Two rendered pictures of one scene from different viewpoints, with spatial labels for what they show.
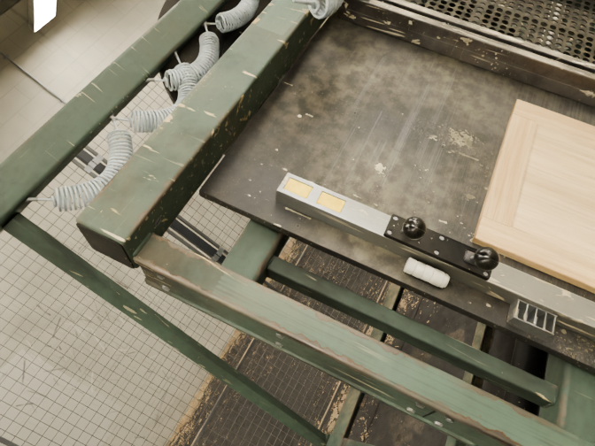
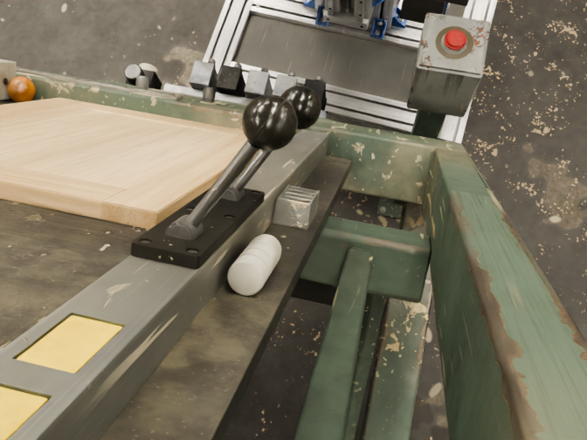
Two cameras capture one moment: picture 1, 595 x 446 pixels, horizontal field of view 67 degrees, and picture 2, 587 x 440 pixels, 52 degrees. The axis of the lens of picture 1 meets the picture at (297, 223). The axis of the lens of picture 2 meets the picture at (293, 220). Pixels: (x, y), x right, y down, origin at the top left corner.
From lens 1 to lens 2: 0.74 m
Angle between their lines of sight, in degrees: 82
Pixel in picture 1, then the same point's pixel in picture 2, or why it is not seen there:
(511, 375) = (359, 271)
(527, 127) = not seen: outside the picture
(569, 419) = (393, 238)
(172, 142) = not seen: outside the picture
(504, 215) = (100, 188)
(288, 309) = (559, 408)
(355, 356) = (545, 309)
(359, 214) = (128, 295)
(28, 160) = not seen: outside the picture
